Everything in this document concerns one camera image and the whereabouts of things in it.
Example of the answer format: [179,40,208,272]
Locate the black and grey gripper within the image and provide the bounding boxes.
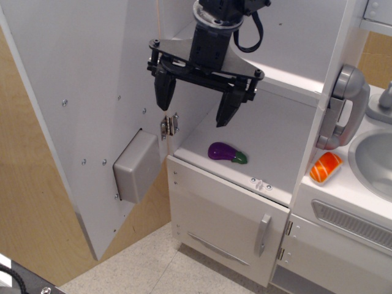
[147,25,264,127]

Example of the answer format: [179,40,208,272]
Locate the white fridge door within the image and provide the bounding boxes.
[1,1,161,259]

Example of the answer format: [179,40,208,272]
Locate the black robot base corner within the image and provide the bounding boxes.
[1,254,64,294]

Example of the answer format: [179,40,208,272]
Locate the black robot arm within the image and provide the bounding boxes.
[147,1,271,127]

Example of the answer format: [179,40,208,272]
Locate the white toy fridge cabinet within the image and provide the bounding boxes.
[170,1,367,206]

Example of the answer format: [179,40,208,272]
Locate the metal door hinge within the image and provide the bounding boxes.
[160,113,179,140]

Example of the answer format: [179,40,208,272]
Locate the purple toy eggplant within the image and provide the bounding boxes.
[208,142,247,164]

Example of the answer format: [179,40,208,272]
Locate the grey ice dispenser box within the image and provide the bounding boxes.
[113,130,161,204]

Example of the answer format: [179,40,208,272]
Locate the white door latch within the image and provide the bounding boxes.
[250,178,273,191]

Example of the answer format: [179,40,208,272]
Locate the white lower freezer door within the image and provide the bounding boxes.
[167,156,289,287]

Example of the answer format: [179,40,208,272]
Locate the orange salmon sushi toy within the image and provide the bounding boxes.
[309,152,344,185]

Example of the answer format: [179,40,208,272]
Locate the grey toy telephone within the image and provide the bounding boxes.
[316,64,371,150]

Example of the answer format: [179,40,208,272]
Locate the grey toy faucet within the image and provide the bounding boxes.
[366,82,391,124]

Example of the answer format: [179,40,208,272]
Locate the grey toy sink basin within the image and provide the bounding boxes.
[349,129,391,202]

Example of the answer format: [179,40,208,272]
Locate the grey vent grille panel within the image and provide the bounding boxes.
[311,199,391,257]

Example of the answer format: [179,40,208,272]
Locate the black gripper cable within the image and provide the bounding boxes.
[233,12,265,53]

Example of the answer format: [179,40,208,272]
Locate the grey lower door handle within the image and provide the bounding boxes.
[254,214,271,257]

